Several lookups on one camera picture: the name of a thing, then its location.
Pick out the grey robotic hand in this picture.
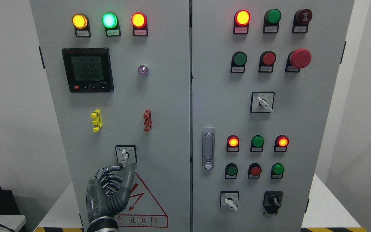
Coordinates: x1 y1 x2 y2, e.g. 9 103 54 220
86 163 135 224

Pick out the white rotary light switch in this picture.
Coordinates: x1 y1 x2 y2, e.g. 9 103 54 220
115 145 138 168

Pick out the green lit indicator light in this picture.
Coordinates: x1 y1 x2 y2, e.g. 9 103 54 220
102 12 121 37

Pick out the yellow indicator light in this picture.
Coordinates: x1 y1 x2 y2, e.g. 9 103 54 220
72 13 91 37

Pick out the red electric hazard sign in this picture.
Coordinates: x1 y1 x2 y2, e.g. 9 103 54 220
115 173 169 228

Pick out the yellow terminal connector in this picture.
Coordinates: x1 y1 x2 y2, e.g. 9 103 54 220
90 109 102 133

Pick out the red terminal connector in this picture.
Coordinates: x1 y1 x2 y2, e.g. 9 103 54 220
143 109 153 132

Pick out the white box lower left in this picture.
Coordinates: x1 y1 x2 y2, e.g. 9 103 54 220
0 215 26 232

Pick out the left grey cabinet door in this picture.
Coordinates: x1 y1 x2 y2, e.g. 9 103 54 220
30 0 191 232

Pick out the grey cabinet door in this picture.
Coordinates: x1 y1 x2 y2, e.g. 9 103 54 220
192 0 354 232
30 0 191 232

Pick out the black digital power meter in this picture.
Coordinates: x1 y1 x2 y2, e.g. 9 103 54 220
62 47 114 93

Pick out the small green push button left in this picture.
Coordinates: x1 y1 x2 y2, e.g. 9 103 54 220
225 163 238 179

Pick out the small green push button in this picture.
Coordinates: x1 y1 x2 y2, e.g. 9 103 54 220
225 163 238 179
271 163 285 179

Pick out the clear white indicator lamp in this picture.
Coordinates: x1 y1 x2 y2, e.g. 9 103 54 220
138 64 150 77

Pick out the small red lit indicator left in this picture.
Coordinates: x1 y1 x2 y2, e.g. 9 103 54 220
226 135 239 152

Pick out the small red lit indicator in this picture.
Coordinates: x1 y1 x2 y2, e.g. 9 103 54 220
226 135 239 152
274 135 290 152

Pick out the small red push button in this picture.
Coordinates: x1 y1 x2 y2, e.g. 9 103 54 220
247 163 262 179

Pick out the small green indicator middle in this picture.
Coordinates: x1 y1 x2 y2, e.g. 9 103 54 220
250 135 265 152

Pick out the small green push button right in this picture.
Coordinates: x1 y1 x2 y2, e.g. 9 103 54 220
271 163 285 179

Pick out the red lit indicator light left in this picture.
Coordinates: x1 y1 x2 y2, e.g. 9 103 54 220
131 12 148 36

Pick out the small red lit indicator right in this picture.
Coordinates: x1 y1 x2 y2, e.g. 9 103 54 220
274 135 290 152

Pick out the green push button upper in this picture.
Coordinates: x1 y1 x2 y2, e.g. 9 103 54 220
231 51 247 73

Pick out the right grey cabinet door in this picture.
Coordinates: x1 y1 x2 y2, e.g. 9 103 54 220
192 0 354 232

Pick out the red push button upper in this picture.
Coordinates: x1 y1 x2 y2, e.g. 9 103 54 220
259 51 276 73

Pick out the red lit indicator top right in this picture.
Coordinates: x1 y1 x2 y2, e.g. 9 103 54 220
233 9 251 35

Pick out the red emergency stop button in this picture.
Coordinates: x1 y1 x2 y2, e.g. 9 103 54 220
285 48 312 73

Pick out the green indicator top right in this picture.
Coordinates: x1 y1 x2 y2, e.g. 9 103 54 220
262 9 281 34

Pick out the dark red buzzer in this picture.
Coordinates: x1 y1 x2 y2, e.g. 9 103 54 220
292 9 312 33

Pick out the silver door lock handle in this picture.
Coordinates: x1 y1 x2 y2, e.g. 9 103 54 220
202 126 215 170

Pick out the white selector switch lower right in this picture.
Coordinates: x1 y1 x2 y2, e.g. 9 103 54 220
220 191 239 211

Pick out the white selector switch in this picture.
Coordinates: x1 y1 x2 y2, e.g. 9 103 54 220
220 191 239 211
250 92 275 113

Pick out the black selector switch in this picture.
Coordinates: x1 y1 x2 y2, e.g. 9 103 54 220
262 191 283 214

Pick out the white selector switch upper right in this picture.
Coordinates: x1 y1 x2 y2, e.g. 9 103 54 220
250 92 275 113

